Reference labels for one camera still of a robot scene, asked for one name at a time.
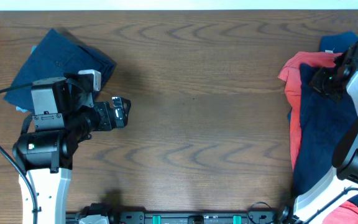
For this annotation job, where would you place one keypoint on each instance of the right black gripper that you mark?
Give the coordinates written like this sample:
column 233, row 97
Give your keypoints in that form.
column 316, row 83

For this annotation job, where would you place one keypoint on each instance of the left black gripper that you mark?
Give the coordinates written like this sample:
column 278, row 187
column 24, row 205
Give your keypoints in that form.
column 105, row 123

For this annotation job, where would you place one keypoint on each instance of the navy blue shorts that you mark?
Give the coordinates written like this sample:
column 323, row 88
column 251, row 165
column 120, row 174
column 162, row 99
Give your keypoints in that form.
column 323, row 124

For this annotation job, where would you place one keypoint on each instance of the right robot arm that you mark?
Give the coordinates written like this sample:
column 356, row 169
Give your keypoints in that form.
column 340, row 183

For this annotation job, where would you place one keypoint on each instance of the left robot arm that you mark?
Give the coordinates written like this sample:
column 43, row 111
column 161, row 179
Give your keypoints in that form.
column 65, row 114

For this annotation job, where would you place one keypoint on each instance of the red orange t-shirt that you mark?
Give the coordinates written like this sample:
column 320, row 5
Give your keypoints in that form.
column 290, row 73

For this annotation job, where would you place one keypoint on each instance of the dark blue garment underneath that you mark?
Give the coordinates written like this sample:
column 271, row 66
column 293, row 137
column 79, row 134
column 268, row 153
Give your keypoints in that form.
column 337, row 43

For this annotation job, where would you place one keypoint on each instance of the folded navy shorts stack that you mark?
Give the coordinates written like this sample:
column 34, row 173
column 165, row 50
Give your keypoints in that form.
column 54, row 56

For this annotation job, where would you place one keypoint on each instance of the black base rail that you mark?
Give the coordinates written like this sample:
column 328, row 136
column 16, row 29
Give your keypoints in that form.
column 104, row 213

